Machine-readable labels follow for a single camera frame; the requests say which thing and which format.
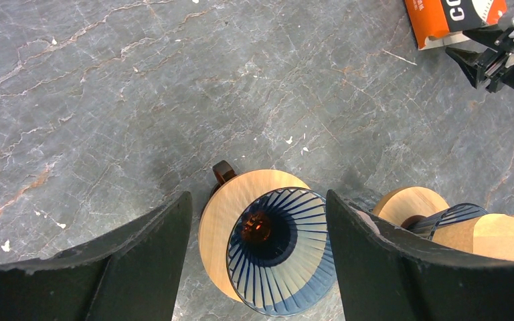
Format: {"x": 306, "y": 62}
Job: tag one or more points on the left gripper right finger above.
{"x": 385, "y": 272}

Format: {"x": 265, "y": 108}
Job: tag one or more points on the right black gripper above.
{"x": 489, "y": 65}

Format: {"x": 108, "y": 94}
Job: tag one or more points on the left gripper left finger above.
{"x": 130, "y": 273}

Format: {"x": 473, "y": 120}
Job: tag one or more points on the orange black coffee filter box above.
{"x": 438, "y": 23}

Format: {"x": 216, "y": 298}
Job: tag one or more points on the small blue ribbed dripper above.
{"x": 279, "y": 258}

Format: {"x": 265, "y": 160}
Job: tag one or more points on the wooden ring dripper holder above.
{"x": 407, "y": 205}

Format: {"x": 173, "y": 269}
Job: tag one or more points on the brown paper coffee filter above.
{"x": 490, "y": 235}

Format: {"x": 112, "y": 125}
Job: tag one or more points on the brown amber glass dripper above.
{"x": 223, "y": 172}

